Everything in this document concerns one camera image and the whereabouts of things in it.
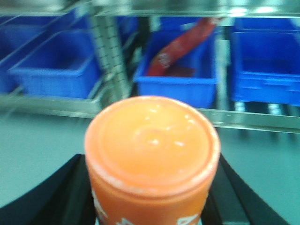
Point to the steel shelf upright post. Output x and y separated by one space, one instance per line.
110 56

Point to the blue bin right shelf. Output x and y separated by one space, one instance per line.
265 60

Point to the blue bin shelf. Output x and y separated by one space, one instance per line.
64 65
265 60

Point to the blue bin left shelf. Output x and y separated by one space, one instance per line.
64 65

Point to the red plastic bag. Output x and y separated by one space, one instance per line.
182 45

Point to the blue bin with red bag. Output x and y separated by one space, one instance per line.
192 79

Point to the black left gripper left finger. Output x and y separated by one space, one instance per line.
64 198

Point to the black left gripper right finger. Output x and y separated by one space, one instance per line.
231 201

